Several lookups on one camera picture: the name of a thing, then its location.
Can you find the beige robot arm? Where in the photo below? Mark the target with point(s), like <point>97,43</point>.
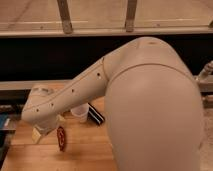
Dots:
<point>155,115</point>

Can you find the left metal post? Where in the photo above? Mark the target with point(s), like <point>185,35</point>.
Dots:
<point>65,16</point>

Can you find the black striped box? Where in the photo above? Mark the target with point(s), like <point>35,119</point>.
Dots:
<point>97,117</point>

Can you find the dark red pepper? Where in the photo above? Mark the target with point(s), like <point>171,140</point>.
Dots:
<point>61,135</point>

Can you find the metal post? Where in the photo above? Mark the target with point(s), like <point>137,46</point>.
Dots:
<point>130,15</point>
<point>65,16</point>

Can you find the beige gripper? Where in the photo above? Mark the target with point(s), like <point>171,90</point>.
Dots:
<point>38,133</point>

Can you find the white ceramic cup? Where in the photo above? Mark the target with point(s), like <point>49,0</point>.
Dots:
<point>81,112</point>

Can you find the right metal post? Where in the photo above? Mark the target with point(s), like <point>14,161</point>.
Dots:
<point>130,15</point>

